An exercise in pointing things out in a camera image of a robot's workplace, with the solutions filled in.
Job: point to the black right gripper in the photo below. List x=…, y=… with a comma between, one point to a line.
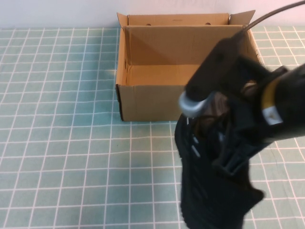
x=243, y=133

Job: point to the black knit sneaker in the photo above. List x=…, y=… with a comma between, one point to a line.
x=202, y=190

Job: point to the brown cardboard shoe box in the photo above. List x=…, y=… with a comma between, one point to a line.
x=155, y=102

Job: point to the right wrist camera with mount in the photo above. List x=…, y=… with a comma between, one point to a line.
x=214, y=66

